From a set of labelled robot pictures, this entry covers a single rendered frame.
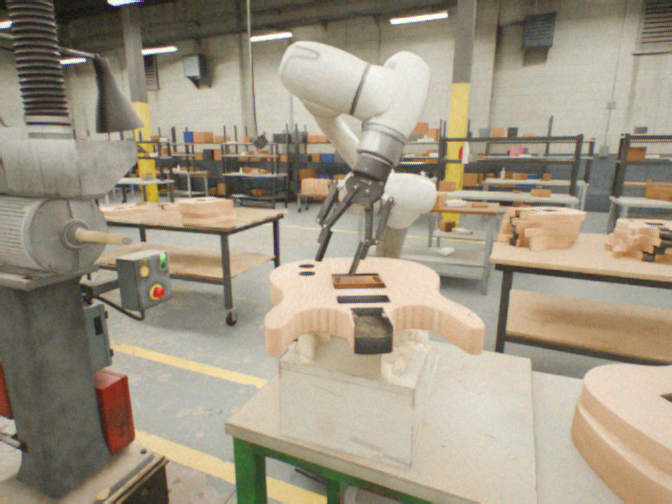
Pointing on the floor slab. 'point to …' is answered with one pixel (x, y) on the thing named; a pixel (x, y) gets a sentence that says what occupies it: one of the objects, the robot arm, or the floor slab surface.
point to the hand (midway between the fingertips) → (339, 255)
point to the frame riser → (148, 487)
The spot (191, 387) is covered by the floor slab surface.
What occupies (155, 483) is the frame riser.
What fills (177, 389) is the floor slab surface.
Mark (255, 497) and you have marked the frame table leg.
